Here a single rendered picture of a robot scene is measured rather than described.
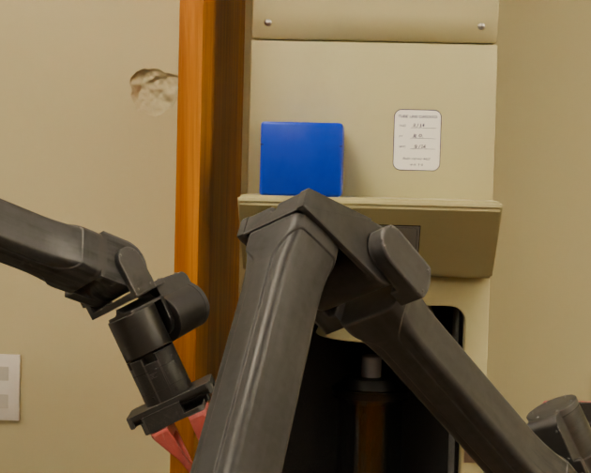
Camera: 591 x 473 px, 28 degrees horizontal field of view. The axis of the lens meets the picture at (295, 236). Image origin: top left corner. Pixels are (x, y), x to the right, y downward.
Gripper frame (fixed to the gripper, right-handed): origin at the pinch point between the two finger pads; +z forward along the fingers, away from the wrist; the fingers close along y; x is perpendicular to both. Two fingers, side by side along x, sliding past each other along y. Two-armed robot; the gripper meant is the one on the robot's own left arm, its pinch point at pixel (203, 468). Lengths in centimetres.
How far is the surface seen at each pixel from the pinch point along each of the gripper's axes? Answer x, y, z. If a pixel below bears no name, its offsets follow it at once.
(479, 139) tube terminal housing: -18, -48, -20
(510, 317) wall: -61, -49, 10
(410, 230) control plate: -10.7, -33.9, -13.9
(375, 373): -29.8, -23.2, 3.7
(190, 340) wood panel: -13.4, -3.5, -12.8
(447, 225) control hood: -9.7, -38.1, -12.6
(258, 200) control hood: -9.7, -18.5, -25.1
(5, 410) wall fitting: -69, 36, -11
